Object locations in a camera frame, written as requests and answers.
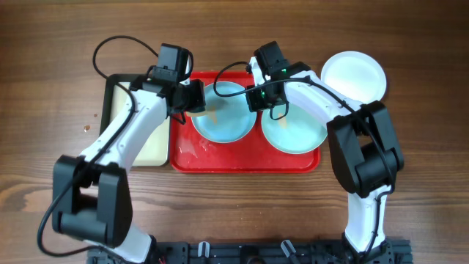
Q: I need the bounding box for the light blue round plate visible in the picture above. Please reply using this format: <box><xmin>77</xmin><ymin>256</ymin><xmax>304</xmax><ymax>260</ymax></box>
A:
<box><xmin>191</xmin><ymin>84</ymin><xmax>256</xmax><ymax>143</ymax></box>

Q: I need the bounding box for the white round plate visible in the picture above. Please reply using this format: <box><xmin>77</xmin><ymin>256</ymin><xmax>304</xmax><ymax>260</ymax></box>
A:
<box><xmin>320</xmin><ymin>51</ymin><xmax>388</xmax><ymax>103</ymax></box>

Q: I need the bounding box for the green yellow sponge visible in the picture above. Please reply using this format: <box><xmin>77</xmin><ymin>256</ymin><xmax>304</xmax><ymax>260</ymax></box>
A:
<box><xmin>185</xmin><ymin>106</ymin><xmax>216</xmax><ymax>117</ymax></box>

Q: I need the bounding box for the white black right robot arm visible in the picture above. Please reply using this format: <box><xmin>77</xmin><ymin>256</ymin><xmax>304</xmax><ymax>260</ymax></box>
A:
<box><xmin>247</xmin><ymin>59</ymin><xmax>404</xmax><ymax>258</ymax></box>

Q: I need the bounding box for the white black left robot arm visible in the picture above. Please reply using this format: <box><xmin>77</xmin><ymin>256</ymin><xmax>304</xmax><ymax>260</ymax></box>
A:
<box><xmin>48</xmin><ymin>76</ymin><xmax>205</xmax><ymax>263</ymax></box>

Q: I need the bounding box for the red plastic tray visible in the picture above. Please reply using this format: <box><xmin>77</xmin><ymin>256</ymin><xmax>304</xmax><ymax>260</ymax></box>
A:
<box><xmin>169</xmin><ymin>71</ymin><xmax>320</xmax><ymax>173</ymax></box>

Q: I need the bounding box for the black water basin tray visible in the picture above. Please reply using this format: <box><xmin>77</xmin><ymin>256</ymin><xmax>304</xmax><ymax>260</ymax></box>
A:
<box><xmin>100</xmin><ymin>74</ymin><xmax>170</xmax><ymax>166</ymax></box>

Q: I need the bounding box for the mint green round plate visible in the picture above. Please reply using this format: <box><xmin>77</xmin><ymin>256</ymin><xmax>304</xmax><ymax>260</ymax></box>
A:
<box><xmin>261</xmin><ymin>104</ymin><xmax>328</xmax><ymax>154</ymax></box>

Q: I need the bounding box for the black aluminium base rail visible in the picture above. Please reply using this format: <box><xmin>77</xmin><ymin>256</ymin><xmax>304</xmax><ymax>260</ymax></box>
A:
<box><xmin>86</xmin><ymin>239</ymin><xmax>413</xmax><ymax>264</ymax></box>

